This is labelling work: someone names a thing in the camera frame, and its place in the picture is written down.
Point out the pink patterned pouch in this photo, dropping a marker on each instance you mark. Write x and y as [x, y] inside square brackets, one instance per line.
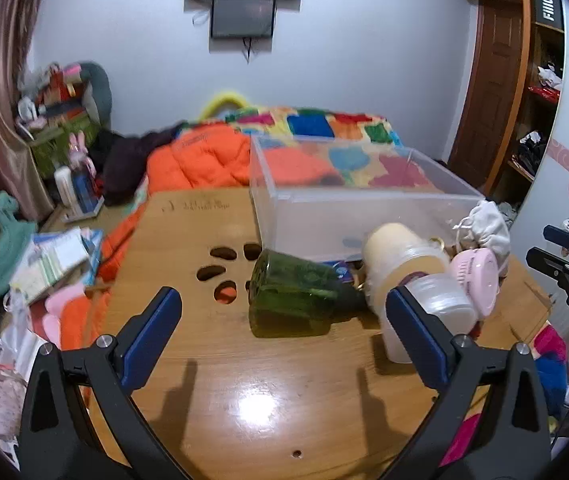
[2, 395]

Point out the yellow foam hoop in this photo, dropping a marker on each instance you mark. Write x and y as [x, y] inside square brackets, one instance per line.
[224, 97]

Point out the pink round case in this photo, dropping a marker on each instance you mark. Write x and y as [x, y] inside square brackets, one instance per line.
[474, 270]

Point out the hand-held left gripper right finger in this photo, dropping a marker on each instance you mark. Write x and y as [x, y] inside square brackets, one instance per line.
[414, 330]

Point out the wooden desk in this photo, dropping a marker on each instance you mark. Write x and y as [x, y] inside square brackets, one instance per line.
[244, 370]

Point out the black printed box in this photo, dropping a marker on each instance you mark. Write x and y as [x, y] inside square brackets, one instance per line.
[548, 5]

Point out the pink bunny toy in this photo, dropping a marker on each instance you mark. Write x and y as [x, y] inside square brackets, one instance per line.
[78, 152]

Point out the colourful toy box stack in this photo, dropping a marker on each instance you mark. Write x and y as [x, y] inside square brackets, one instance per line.
[59, 90]

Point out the pile of paper booklets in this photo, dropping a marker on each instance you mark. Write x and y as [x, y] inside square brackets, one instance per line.
[49, 260]

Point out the small black wall monitor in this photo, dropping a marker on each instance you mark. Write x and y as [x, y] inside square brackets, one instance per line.
[242, 15]

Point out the orange padded jacket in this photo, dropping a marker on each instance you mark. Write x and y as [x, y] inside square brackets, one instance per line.
[199, 160]

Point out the blue carton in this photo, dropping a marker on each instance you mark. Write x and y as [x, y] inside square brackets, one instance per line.
[86, 190]

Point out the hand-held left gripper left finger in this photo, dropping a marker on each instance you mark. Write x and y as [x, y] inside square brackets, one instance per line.
[162, 320]

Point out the grey plush toy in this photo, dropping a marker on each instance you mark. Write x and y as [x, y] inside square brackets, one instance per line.
[99, 85]

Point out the wooden door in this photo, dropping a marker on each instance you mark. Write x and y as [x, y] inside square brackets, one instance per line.
[494, 85]

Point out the teal plush dinosaur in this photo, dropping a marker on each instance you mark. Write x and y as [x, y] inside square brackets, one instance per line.
[9, 240]

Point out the dark purple clothing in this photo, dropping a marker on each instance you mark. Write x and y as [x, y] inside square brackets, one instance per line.
[124, 160]

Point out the green patterned box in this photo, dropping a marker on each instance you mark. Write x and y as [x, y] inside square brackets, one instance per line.
[54, 145]

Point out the clear plastic storage box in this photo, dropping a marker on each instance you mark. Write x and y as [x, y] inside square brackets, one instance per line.
[314, 220]

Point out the white lotion bottle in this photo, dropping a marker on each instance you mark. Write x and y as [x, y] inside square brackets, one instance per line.
[63, 185]

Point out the cream plastic jar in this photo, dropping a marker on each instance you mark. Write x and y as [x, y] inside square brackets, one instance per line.
[399, 255]

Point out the green glass bottle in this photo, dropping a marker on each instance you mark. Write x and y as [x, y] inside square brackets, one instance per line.
[289, 290]

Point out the blue patterned card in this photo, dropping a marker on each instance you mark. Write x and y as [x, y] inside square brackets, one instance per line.
[339, 272]

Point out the wooden shelf unit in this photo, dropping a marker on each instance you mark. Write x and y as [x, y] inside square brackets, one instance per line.
[526, 35]

